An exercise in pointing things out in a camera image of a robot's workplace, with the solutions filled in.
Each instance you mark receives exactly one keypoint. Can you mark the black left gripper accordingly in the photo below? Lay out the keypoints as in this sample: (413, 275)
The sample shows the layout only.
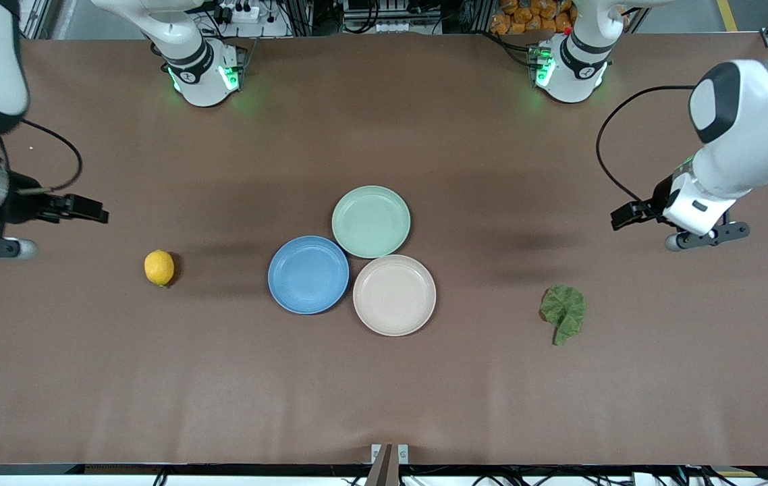
(656, 199)

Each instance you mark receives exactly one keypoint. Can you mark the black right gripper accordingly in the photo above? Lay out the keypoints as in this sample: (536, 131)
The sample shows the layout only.
(25, 203)

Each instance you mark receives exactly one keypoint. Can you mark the yellow lemon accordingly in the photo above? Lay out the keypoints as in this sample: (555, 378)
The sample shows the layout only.
(158, 268)

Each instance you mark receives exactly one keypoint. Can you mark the green lettuce leaf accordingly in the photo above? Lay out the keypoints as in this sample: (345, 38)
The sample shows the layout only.
(565, 307)

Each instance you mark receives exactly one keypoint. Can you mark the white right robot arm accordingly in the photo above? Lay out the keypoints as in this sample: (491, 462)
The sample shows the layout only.
(195, 74)

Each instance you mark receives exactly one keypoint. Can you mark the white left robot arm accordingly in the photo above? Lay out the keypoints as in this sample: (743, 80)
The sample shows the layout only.
(742, 135)

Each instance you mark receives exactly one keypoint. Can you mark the grey arm base box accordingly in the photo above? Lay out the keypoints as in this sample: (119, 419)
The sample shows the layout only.
(232, 67)
(540, 64)

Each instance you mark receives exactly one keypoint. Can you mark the orange snack bag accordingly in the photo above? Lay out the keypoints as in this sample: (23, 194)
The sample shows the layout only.
(526, 17)

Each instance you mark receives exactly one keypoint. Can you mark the blue plate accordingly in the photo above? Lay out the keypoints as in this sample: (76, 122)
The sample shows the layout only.
(308, 275)

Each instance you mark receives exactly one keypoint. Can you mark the white power strip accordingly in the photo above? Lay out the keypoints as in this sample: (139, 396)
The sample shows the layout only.
(239, 11)

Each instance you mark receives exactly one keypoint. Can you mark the beige plate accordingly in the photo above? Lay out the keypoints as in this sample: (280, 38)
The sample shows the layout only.
(394, 295)

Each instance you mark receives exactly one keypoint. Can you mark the green plate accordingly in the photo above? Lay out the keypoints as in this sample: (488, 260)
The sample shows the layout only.
(370, 221)

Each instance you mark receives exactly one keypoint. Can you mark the metal table edge bracket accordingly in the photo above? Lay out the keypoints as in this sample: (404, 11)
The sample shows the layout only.
(389, 459)

